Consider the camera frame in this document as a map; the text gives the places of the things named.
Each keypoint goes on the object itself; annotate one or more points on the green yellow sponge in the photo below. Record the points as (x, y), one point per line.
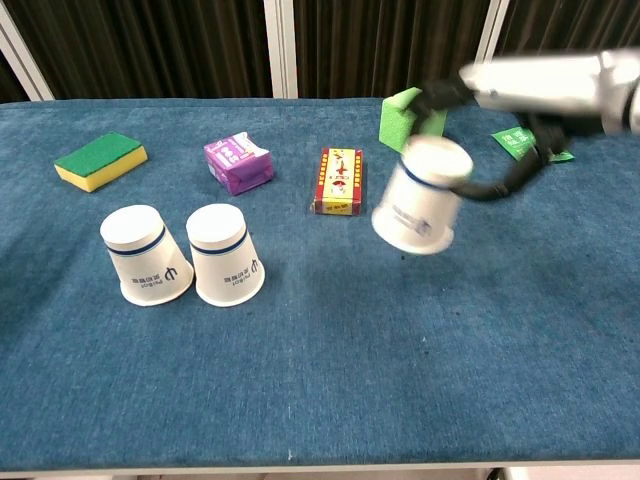
(97, 157)

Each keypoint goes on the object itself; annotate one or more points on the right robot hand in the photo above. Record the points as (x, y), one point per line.
(540, 80)

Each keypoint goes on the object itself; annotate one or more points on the white frame post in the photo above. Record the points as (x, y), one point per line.
(281, 50)
(29, 75)
(495, 30)

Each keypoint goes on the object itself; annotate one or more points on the blue table cloth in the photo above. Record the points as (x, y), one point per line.
(320, 350)

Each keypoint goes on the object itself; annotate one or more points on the purple tissue pack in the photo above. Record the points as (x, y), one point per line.
(237, 162)

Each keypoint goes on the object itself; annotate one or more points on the red yellow box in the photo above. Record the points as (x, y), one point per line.
(339, 182)

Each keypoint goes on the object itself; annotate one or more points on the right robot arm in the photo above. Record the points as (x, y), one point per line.
(622, 90)

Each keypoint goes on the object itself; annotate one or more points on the green sachet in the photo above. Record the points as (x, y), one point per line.
(512, 140)

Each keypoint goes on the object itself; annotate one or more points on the black pleated curtain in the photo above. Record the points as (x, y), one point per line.
(150, 45)

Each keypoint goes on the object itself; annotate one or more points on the green foam cube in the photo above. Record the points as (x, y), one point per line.
(395, 120)

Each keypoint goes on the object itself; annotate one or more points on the white paper cup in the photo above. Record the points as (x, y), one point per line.
(145, 260)
(420, 210)
(225, 260)

